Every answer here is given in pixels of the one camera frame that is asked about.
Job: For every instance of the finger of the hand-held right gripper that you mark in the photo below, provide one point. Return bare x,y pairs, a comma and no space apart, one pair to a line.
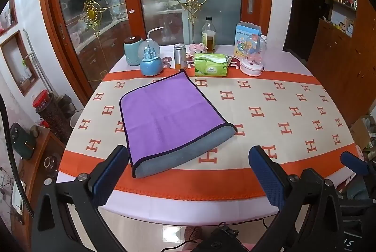
354,161

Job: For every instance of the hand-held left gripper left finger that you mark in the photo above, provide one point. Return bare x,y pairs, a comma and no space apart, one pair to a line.
109,177

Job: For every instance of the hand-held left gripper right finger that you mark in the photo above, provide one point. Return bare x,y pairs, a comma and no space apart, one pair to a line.
265,178

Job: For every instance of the purple and grey towel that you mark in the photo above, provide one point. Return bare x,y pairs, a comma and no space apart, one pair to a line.
173,120

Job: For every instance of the cardboard box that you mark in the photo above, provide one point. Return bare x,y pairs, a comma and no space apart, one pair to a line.
361,131

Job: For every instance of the orange and beige patterned tablecloth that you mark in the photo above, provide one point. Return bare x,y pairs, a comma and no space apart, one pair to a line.
276,120

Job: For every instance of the wooden side cabinet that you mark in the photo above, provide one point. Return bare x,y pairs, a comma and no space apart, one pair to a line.
35,181

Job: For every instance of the black zipper bag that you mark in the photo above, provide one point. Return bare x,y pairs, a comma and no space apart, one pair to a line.
218,240

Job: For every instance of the red lid glass jar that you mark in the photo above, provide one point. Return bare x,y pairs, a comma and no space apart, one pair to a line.
47,112

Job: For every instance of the dark green bag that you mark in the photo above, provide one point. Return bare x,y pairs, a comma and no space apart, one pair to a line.
23,140

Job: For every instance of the pink clear dome toy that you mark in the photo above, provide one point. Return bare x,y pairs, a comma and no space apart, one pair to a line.
252,56

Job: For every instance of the blue snow globe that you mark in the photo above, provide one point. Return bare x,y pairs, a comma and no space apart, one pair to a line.
150,58

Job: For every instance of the green tissue pack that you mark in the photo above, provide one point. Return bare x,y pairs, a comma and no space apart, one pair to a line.
212,64

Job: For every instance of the teal canister with dark lid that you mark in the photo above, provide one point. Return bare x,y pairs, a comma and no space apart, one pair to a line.
132,50

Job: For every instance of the silver drink can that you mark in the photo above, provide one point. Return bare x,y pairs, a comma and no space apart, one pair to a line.
179,56

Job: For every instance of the light blue printed carton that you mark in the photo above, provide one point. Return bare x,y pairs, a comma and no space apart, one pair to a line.
246,38

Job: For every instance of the glass bottle with amber liquid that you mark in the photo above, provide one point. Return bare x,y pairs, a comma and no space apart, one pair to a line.
208,36

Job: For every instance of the small gold door ornament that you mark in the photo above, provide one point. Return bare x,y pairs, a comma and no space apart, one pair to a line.
91,12

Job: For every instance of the orange framed glass sliding door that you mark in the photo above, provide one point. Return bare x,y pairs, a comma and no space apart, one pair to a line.
152,2

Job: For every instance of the brown wooden wall cabinet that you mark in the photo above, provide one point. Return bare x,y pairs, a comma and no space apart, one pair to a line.
342,43

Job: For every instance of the wooden framed wall niche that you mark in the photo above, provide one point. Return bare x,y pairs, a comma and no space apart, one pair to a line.
19,62

